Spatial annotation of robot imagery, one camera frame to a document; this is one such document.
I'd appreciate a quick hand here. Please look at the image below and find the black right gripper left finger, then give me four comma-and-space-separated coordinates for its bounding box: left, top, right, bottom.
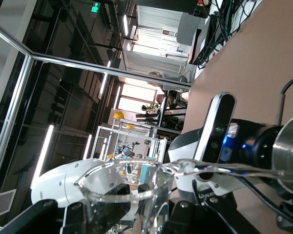
0, 182, 131, 234

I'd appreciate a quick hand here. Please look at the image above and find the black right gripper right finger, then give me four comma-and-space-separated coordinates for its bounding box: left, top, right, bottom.
138, 182, 259, 234

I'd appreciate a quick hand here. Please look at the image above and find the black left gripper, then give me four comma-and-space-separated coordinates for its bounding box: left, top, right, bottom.
218, 119, 293, 231

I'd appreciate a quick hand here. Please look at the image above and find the clear glass beaker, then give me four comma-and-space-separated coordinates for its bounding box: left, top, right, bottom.
74, 157, 198, 234

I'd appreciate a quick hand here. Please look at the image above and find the steel jigger measuring cup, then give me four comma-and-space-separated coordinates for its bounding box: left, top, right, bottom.
271, 111, 293, 204

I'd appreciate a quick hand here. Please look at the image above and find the grey blue-jointed robot arm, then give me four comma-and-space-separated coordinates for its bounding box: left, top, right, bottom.
106, 141, 140, 161

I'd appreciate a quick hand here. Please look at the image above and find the white ventilation grille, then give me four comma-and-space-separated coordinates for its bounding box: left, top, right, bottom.
0, 190, 17, 219

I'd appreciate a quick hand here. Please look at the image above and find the linear ceiling light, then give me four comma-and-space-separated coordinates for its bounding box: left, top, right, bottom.
30, 124, 54, 190
99, 60, 112, 98

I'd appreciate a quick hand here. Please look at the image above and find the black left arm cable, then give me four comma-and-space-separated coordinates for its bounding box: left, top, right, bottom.
191, 73, 293, 220

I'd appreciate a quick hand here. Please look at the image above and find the aluminium frame beam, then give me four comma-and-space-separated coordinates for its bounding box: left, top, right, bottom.
0, 18, 35, 187

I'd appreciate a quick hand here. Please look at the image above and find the aluminium frame post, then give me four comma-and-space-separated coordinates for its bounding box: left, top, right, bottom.
30, 53, 191, 87

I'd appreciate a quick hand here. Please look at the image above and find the tangled black cable bundle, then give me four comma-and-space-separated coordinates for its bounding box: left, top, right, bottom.
196, 0, 259, 70

